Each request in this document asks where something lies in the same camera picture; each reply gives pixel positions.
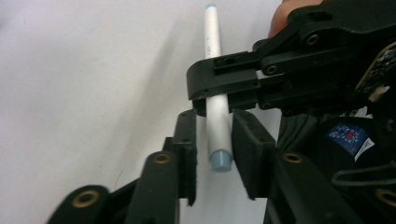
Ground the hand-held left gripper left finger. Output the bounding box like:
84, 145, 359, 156
125, 108, 199, 224

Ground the white pen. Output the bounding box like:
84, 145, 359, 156
204, 3, 234, 174

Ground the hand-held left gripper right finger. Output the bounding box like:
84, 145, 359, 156
231, 108, 360, 224

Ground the right hand-held gripper black cable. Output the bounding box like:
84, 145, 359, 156
331, 162, 396, 188

